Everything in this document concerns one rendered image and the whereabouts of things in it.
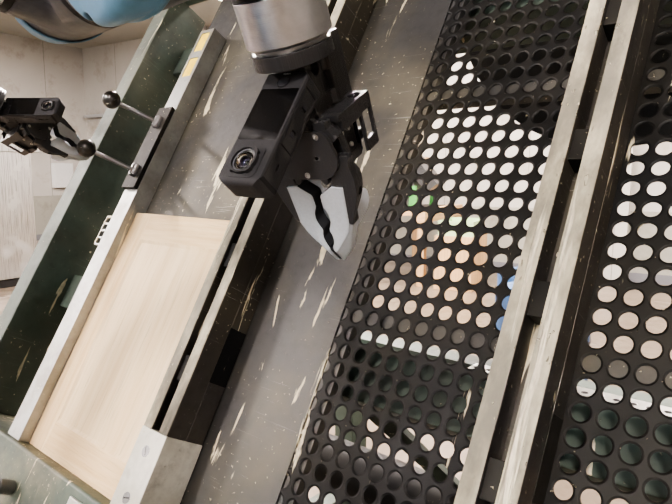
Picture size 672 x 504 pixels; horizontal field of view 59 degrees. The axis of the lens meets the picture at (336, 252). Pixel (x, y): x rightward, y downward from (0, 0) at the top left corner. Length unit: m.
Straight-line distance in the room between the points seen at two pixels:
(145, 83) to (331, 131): 1.14
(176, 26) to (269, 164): 1.26
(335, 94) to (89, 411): 0.80
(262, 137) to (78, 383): 0.83
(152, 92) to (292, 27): 1.15
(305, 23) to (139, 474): 0.66
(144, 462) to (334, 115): 0.59
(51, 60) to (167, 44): 12.24
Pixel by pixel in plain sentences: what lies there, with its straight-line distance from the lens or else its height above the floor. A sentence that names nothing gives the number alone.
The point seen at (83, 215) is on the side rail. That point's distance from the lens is 1.52.
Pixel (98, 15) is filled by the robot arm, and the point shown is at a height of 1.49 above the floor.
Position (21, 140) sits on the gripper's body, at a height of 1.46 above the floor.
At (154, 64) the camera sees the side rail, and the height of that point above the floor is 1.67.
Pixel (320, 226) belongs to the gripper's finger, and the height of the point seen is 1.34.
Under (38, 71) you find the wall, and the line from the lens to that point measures 13.69.
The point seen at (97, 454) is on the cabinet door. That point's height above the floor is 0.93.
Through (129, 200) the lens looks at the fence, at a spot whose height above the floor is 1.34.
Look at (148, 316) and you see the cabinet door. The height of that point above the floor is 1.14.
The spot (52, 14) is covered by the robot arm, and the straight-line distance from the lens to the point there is 0.54.
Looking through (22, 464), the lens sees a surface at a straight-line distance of 1.23.
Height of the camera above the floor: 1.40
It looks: 8 degrees down
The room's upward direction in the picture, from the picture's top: straight up
